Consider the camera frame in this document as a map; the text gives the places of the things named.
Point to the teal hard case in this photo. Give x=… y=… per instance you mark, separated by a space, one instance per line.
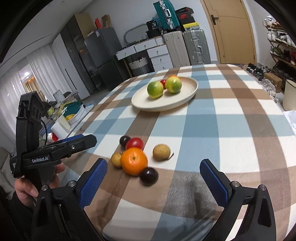
x=167 y=15

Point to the oval mirror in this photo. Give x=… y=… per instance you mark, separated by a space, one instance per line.
x=136 y=34

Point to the silver suitcase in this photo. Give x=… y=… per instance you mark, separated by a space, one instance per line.
x=197 y=47

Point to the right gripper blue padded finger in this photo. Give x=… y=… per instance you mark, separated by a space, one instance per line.
x=258 y=222
x=70 y=138
x=60 y=211

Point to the checkered tablecloth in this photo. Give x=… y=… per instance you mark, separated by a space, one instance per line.
x=231 y=121

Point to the green lime left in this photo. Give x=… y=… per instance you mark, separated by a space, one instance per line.
x=155 y=89

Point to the white laundry basket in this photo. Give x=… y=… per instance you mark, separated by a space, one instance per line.
x=139 y=66

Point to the dark grey refrigerator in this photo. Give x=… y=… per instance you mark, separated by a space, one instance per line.
x=103 y=45

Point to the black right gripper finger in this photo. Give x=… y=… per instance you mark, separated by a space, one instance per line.
x=67 y=149

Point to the cardboard box on floor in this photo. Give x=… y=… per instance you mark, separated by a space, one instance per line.
x=276 y=81

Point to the dark plum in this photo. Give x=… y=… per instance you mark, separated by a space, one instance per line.
x=149 y=176
x=123 y=141

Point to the black glass cabinet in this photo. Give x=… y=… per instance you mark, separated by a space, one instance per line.
x=80 y=56

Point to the shoe rack with shoes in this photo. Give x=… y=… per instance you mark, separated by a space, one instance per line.
x=282 y=49

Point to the orange mandarin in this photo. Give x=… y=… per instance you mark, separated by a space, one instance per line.
x=133 y=161

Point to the white bucket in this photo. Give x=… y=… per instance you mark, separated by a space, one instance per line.
x=289 y=100

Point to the person's left hand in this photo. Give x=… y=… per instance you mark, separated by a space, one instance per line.
x=26 y=191

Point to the red tomato on table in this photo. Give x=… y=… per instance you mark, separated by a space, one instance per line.
x=135 y=143

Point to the beige suitcase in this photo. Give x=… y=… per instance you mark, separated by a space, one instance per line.
x=177 y=49

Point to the white drawer desk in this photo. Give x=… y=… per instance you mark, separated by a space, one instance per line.
x=154 y=50

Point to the red tomato on plate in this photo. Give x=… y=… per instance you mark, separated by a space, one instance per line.
x=163 y=82

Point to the cream oval plate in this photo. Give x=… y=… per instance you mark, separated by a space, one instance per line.
x=142 y=101

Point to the wooden door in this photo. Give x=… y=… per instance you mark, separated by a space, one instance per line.
x=231 y=30

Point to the yellow-green lime right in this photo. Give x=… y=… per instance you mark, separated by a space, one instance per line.
x=173 y=85

